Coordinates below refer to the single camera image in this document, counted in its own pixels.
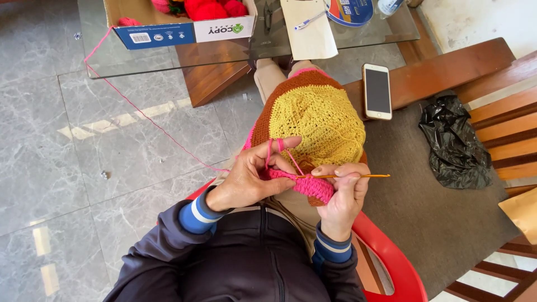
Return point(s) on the brown paper bag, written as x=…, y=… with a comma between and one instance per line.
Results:
x=522, y=214

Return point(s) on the glass coffee table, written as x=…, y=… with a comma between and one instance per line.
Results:
x=235, y=50

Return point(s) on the wooden bench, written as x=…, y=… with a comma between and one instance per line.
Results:
x=495, y=113

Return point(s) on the small pink yarn ball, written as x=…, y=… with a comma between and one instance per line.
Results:
x=128, y=22

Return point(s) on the dark multicoloured yarn ball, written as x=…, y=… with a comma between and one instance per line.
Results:
x=177, y=6

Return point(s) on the grey bench cushion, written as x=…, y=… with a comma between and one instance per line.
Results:
x=428, y=218

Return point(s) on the yellow brown pink crochet piece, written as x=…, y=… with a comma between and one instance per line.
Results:
x=316, y=121

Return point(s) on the red plastic chair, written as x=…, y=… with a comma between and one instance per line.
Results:
x=390, y=260

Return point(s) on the dark zip jacket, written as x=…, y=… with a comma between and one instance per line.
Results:
x=247, y=260

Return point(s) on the cardboard box with blue side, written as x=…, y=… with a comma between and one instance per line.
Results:
x=184, y=35

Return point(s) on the black scissors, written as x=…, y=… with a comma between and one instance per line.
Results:
x=268, y=16

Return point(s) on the white blue pen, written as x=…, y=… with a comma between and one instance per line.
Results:
x=309, y=20

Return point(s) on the golden crochet hook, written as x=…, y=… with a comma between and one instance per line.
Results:
x=377, y=175

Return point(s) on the person's left hand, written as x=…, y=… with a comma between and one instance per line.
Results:
x=241, y=180

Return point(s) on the black plastic bag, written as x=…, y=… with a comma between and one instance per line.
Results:
x=455, y=147

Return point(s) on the small red yarn ball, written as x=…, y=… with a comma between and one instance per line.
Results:
x=235, y=8

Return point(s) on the beige paper envelope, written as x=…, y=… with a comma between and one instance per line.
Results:
x=312, y=42

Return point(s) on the pink yarn strand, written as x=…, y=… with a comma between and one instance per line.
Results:
x=138, y=110

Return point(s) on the person's right hand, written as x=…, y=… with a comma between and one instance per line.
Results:
x=348, y=197

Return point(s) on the large red yarn ball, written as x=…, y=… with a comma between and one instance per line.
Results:
x=205, y=9

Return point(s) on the beige trousers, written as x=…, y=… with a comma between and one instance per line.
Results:
x=268, y=77

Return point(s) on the white gold smartphone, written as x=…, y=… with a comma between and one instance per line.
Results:
x=377, y=91

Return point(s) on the clear plastic bottle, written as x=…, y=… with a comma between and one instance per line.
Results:
x=389, y=6

